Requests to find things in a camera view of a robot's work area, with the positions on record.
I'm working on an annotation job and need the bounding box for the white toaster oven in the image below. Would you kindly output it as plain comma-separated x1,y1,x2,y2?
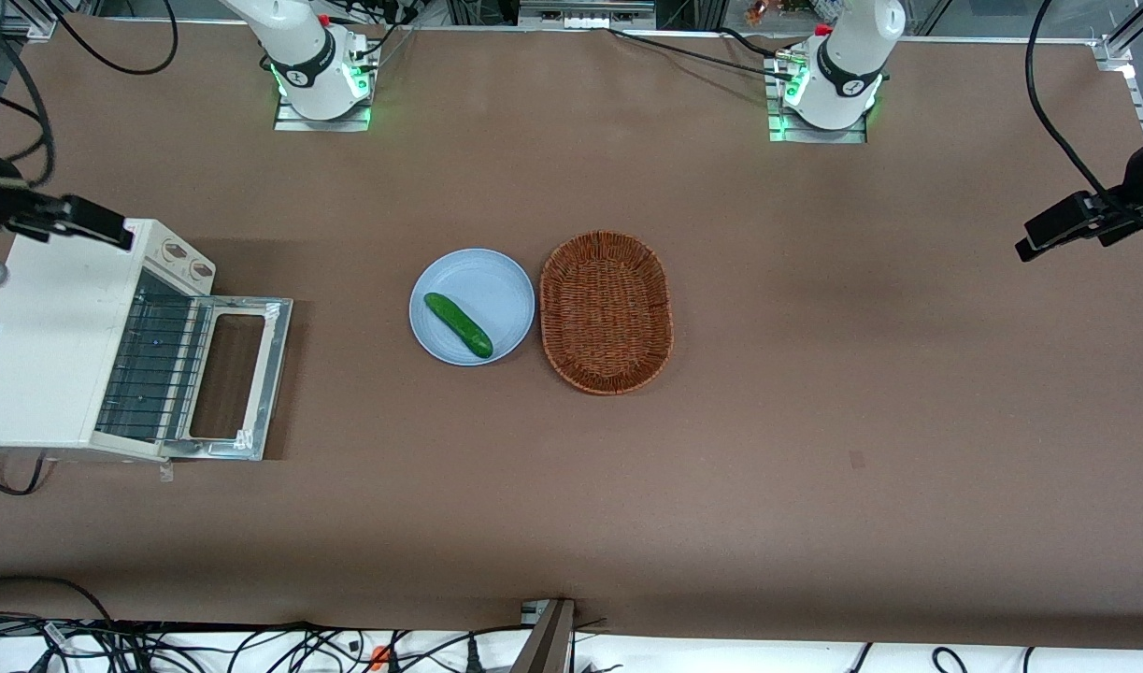
0,217,219,464

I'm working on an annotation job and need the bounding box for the green cucumber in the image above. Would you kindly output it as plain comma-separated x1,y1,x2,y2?
423,292,494,360

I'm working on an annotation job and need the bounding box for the light blue plate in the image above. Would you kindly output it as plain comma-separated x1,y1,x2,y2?
409,248,536,367

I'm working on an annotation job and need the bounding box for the brown wicker basket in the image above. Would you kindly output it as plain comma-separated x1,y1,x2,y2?
539,231,675,396

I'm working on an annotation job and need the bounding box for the grey power strip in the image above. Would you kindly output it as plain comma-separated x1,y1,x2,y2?
520,0,656,29

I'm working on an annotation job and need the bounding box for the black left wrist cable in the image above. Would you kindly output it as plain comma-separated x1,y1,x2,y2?
1026,0,1119,202

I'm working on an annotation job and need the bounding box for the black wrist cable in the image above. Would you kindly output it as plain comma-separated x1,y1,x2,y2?
0,0,179,188
1026,0,1119,202

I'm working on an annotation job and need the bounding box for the oven wire rack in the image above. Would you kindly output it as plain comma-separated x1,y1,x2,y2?
94,290,213,440

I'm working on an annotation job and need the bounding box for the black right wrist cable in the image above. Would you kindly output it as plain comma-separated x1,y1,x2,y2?
0,0,179,188

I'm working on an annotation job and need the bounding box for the aluminium frame profile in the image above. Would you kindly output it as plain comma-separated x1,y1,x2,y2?
0,0,58,38
1094,0,1143,115

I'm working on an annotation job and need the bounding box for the black oven power cord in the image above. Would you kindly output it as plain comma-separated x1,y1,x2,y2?
0,451,47,496

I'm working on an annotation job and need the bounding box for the black cable across table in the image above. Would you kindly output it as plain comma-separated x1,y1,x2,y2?
607,26,796,80

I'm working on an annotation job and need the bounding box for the grey camera stand post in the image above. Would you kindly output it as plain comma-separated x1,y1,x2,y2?
510,598,577,673

